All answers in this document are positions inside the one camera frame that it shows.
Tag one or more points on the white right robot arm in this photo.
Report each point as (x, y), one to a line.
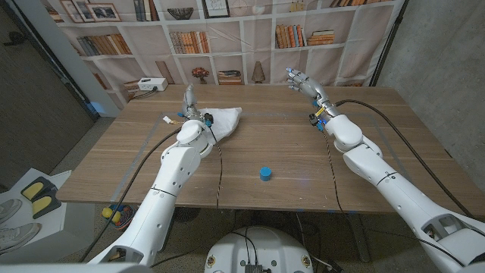
(379, 167)

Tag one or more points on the grey sneaker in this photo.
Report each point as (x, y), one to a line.
(17, 236)
(7, 209)

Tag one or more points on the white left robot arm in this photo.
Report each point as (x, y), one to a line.
(170, 182)

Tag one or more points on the white floor platform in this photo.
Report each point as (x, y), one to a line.
(57, 178)

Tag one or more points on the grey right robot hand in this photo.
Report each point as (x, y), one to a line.
(310, 89)

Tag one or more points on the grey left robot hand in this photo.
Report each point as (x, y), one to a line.
(190, 106)

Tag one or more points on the white power strip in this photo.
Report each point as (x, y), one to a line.
(152, 83)

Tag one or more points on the bowl of toy fruit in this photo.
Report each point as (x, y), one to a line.
(113, 216)

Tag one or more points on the blue cylinder block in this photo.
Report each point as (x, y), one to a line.
(265, 173)

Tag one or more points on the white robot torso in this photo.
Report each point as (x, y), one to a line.
(265, 250)

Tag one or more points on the printed bookshelf backdrop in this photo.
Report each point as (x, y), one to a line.
(257, 45)

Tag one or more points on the yellow black foot pedal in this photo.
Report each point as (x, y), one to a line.
(32, 189)
(42, 204)

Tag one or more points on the black backdrop stand pole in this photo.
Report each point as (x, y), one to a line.
(390, 41)

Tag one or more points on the white cloth napkin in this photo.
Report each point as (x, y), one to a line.
(225, 121)

